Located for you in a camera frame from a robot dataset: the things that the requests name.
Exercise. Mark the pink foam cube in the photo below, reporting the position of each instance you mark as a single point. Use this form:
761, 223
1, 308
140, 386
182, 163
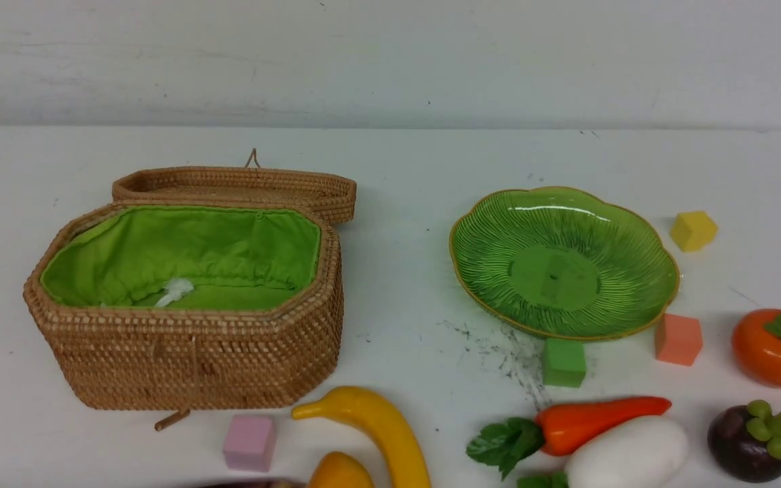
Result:
249, 443

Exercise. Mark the orange yellow toy mango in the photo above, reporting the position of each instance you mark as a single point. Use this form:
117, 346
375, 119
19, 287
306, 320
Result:
339, 470

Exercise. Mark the white toy radish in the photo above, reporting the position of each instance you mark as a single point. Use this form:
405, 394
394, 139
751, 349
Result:
644, 452

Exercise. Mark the woven rattan basket green lining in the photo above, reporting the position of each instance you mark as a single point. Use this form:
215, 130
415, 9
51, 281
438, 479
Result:
190, 306

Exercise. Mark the yellow foam cube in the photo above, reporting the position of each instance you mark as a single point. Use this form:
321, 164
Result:
692, 231

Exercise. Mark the yellow toy banana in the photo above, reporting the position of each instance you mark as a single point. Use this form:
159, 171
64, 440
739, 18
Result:
380, 420

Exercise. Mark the purple toy mangosteen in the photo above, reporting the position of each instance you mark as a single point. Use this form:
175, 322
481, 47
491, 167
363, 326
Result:
745, 441

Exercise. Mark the orange toy persimmon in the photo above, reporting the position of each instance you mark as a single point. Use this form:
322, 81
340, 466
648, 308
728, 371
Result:
756, 345

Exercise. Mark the orange foam cube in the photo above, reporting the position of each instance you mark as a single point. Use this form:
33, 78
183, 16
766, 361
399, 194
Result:
678, 340

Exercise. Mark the green foam cube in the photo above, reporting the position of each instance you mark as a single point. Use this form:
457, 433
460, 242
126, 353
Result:
563, 363

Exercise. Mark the woven rattan basket lid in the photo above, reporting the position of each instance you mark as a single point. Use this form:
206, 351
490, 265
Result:
331, 197

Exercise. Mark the orange toy carrot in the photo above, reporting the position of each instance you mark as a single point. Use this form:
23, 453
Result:
558, 430

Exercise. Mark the green glass leaf plate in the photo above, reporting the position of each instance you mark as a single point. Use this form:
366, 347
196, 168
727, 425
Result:
558, 262

